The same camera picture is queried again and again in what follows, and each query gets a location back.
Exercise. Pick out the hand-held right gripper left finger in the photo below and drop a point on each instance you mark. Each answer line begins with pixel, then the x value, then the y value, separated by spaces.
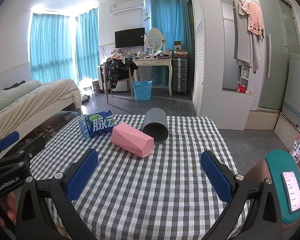
pixel 82 172

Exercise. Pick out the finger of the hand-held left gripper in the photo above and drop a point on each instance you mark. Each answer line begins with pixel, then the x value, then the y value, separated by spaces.
pixel 8 139
pixel 32 147

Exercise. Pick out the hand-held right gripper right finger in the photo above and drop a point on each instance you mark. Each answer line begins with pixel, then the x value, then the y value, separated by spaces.
pixel 216 177

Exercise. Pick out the pink faceted cup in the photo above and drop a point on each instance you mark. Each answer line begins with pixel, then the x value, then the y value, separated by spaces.
pixel 132 140

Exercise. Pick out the grey cup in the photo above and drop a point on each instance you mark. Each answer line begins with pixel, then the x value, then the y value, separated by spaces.
pixel 155 125

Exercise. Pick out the person's left hand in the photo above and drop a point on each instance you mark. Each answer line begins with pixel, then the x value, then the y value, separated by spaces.
pixel 10 202

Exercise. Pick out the shoes under bed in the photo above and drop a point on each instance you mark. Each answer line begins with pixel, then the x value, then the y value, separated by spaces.
pixel 46 131

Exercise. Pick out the pale green quilt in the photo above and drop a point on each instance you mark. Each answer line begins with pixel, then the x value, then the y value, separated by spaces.
pixel 12 95

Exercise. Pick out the bed with beige sheet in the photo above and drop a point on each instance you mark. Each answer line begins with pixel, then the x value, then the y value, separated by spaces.
pixel 40 102

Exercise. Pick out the blue label drink bottle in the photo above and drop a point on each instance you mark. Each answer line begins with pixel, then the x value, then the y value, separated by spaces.
pixel 97 125

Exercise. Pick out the dark cloth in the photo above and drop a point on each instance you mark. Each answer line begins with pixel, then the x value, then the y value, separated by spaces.
pixel 15 84

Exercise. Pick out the grey checked tablecloth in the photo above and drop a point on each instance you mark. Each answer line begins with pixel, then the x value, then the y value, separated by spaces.
pixel 145 195

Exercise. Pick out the slippers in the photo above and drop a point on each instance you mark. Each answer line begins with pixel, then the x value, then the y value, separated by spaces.
pixel 85 98

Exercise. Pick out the smartphone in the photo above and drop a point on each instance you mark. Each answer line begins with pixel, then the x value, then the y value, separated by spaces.
pixel 292 192

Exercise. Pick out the white plastic packet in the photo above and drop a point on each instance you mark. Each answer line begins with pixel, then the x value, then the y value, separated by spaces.
pixel 298 147

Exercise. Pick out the red packet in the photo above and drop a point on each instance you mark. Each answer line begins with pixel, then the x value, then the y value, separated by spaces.
pixel 242 89

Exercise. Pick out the wooden chair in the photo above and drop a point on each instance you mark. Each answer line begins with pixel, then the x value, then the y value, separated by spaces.
pixel 121 83

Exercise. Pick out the wide blue window curtain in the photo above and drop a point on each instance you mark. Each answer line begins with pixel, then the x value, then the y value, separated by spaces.
pixel 51 50

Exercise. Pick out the blue plastic basket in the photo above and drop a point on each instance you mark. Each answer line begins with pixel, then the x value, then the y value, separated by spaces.
pixel 142 91

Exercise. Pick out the black jacket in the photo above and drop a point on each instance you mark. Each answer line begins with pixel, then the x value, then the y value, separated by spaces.
pixel 115 71

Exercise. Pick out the dark grey suitcase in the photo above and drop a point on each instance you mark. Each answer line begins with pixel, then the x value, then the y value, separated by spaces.
pixel 179 76

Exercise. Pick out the white louvered wardrobe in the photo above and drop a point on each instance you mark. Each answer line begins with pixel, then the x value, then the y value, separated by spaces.
pixel 207 62

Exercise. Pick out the narrow blue window curtain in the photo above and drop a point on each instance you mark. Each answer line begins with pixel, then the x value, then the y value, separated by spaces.
pixel 87 45

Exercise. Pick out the cardboard boxes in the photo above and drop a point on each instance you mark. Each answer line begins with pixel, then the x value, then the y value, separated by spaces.
pixel 180 52

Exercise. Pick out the white dressing table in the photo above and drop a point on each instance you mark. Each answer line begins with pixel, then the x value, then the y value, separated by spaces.
pixel 152 62

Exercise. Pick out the frosted glass door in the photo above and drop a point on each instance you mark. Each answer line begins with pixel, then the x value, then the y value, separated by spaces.
pixel 272 55

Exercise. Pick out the grey towel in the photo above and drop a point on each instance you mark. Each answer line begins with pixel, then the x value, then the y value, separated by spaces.
pixel 243 45

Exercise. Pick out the black television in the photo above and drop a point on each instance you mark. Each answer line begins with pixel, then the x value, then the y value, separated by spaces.
pixel 129 37

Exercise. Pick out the white oval vanity mirror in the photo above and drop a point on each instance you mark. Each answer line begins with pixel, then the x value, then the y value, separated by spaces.
pixel 154 38

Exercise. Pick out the pink towel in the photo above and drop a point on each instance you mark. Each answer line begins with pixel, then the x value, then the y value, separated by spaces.
pixel 255 20

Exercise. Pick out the tall blue curtain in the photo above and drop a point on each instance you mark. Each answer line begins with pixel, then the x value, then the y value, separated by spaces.
pixel 170 15

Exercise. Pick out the white air conditioner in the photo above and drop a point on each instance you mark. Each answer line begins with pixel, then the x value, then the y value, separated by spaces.
pixel 127 6

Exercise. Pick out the white photo frame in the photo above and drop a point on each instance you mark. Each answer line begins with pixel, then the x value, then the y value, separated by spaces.
pixel 149 50

